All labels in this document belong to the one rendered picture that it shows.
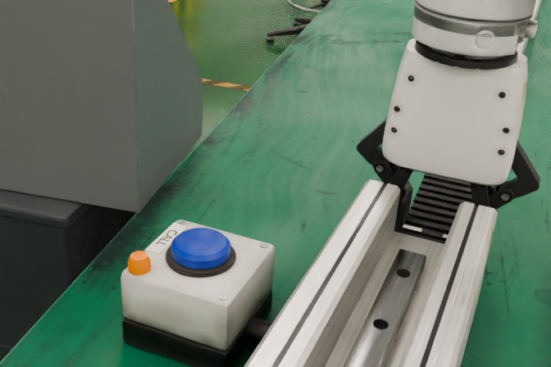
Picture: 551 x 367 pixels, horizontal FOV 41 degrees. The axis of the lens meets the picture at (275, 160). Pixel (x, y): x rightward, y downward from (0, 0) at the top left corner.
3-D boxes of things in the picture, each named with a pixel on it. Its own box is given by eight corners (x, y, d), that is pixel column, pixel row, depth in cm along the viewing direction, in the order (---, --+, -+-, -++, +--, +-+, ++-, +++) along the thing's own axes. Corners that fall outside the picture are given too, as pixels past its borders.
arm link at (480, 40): (544, 3, 55) (535, 42, 57) (428, -13, 58) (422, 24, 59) (534, 30, 48) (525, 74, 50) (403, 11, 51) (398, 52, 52)
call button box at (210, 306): (178, 282, 57) (178, 212, 54) (293, 317, 54) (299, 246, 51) (121, 343, 50) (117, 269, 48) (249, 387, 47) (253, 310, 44)
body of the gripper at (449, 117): (543, 33, 56) (514, 163, 61) (412, 12, 59) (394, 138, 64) (535, 61, 49) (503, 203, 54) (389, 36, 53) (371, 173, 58)
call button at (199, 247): (188, 242, 52) (188, 219, 51) (239, 257, 51) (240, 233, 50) (160, 272, 49) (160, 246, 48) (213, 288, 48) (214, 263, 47)
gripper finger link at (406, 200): (418, 156, 61) (407, 224, 64) (381, 149, 62) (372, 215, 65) (409, 172, 59) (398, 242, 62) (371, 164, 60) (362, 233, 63)
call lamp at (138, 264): (135, 260, 49) (134, 245, 49) (155, 265, 49) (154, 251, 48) (123, 271, 48) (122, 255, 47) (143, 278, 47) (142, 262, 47)
